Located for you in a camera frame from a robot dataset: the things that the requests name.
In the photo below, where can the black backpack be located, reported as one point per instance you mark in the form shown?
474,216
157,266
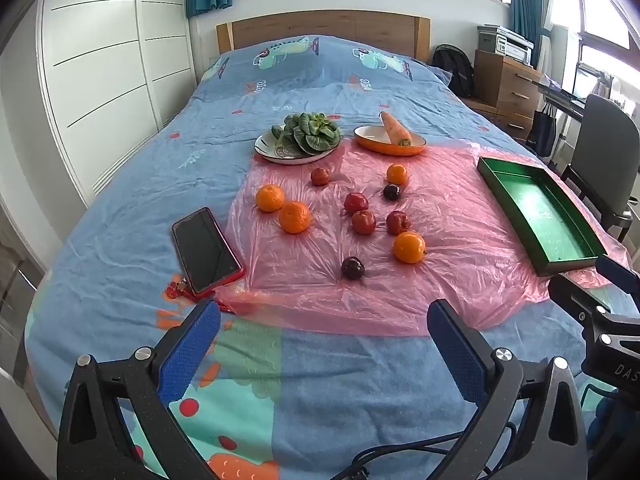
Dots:
455,70

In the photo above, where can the orange mandarin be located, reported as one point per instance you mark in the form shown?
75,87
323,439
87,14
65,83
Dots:
397,174
270,197
294,217
409,247

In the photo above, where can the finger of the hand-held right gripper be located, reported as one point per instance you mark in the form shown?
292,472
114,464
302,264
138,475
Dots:
570,292
620,275

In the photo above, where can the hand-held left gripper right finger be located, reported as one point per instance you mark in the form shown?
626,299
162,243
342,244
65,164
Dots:
460,355

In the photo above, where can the open laptop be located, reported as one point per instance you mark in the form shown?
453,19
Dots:
586,80

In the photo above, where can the wooden dresser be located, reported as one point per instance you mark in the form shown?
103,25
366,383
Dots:
505,85

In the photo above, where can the pink plastic sheet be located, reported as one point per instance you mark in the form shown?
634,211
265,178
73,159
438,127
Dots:
310,285

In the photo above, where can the grey chair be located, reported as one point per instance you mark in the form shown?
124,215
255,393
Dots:
605,135

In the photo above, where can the person's right hand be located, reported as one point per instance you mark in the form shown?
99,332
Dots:
612,420

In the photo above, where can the orange oval dish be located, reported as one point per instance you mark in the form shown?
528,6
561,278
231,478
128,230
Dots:
372,136

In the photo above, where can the white wardrobe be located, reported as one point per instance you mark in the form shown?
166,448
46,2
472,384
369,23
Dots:
100,60

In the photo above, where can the dark purple plum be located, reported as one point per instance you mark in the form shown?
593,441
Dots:
391,191
353,267

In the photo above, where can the wooden headboard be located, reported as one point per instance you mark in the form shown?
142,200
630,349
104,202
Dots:
325,25

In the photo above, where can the white leaf-patterned plate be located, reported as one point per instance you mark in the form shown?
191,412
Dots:
266,147

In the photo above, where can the window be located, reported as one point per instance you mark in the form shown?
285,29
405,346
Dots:
600,10

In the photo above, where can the green tray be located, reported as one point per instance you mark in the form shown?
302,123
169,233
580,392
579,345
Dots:
540,210

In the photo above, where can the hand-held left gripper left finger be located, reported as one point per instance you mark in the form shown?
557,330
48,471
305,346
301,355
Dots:
192,350

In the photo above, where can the white printer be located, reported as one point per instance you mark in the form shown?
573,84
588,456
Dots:
505,42

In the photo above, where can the green bok choy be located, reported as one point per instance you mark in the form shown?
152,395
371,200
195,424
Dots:
310,135

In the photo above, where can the dark tote bag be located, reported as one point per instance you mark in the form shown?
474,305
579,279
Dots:
542,130

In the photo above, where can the smartphone with red case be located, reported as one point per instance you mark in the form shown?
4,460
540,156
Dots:
205,250

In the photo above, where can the small red apple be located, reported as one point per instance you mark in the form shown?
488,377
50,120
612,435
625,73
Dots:
398,222
363,222
356,202
320,176

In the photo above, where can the carrot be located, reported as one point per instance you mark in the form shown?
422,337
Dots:
395,130

